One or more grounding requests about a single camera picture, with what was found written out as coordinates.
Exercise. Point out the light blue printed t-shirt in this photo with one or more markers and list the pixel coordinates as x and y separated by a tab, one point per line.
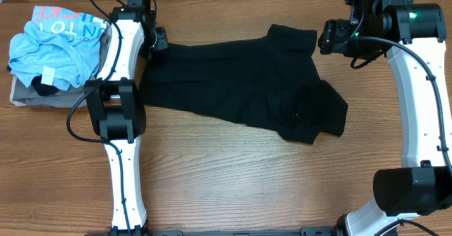
58	45

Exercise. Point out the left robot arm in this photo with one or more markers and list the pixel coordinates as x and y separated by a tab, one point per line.
116	112

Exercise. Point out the grey folded garment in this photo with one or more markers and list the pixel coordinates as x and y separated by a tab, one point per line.
41	94

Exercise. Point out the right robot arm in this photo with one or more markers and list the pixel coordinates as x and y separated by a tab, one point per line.
412	37

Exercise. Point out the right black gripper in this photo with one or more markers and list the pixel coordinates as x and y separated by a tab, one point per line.
335	37

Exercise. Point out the black t-shirt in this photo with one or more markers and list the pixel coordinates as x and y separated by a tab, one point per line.
269	83

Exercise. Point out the beige folded garment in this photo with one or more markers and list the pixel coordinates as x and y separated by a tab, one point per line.
17	89

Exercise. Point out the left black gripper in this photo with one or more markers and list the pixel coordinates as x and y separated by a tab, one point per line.
162	40

